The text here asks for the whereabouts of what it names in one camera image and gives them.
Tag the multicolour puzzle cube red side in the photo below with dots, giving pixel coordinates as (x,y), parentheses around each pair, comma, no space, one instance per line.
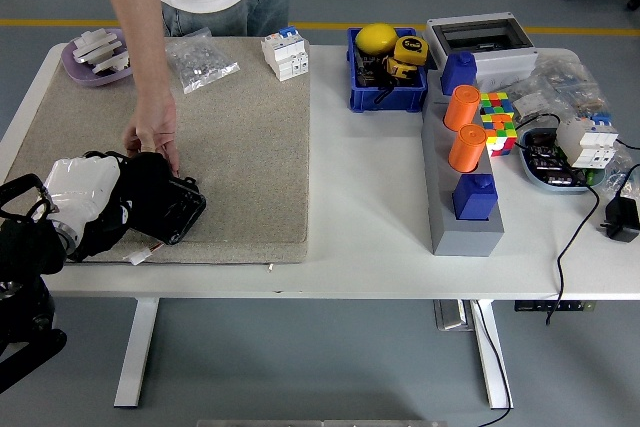
(501,137)

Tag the white plastic pieces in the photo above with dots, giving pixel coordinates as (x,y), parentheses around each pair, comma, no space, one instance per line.
(97,49)

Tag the small metal zipper pull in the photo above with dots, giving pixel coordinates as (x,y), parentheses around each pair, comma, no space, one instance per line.
(270,267)

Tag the person's right forearm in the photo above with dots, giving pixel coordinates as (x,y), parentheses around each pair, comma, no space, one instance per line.
(140,32)

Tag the blue plastic bin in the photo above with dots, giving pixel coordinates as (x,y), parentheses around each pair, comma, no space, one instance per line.
(388,99)

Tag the grey metal box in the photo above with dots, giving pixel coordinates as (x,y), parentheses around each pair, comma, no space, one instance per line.
(451,315)

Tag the purple plastic bowl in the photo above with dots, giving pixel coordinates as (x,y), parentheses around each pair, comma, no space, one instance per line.
(95,79)

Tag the orange cylinder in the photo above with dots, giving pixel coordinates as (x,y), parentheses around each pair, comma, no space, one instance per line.
(467,150)
(462,110)

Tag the clear bag of screws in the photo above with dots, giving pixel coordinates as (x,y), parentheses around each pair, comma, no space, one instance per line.
(202,62)

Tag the yellow black tape measure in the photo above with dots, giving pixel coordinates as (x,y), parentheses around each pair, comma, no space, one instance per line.
(412,50)

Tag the black power adapter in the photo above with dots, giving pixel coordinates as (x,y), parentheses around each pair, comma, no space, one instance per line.
(623,222)

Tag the black table control panel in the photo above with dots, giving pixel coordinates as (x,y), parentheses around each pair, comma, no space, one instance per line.
(531,305)

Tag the clear bag of parts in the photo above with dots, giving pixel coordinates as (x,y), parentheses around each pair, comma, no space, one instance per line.
(568,80)
(533,102)
(623,172)

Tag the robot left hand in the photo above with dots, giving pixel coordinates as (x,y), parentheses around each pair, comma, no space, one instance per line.
(80,187)

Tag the dark electronic modules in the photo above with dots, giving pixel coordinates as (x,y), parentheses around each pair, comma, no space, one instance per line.
(546,157)

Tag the dark brown small part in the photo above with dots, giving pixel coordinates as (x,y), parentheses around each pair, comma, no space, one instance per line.
(368,72)

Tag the light blue bowl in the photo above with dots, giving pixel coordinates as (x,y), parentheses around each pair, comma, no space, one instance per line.
(528,170)

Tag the white blue circuit breaker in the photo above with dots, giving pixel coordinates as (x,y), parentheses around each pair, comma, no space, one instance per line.
(588,142)
(286,54)

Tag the blue square block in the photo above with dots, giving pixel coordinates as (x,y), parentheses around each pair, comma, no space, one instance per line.
(475,200)
(458,75)

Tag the white table leg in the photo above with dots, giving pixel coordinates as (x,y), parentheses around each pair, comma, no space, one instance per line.
(136,352)
(493,377)

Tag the yellow black tool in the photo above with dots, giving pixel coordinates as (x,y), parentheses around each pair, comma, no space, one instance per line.
(400,69)

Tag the grey electrical enclosure box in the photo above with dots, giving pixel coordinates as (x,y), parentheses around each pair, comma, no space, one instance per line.
(506,65)

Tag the small-cell multicolour puzzle cube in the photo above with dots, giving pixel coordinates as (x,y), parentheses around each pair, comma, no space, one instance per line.
(497,102)

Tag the person's right hand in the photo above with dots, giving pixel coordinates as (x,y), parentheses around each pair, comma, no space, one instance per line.
(152,124)

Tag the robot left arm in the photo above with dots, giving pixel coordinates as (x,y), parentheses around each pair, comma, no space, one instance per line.
(25,257)

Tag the grey-brown felt mat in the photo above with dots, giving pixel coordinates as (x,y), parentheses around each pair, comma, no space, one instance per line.
(240,157)

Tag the yellow round dome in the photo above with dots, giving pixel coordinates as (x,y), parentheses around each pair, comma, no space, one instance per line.
(377,38)

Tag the grey block holder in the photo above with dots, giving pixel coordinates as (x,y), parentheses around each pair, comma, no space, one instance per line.
(466,240)

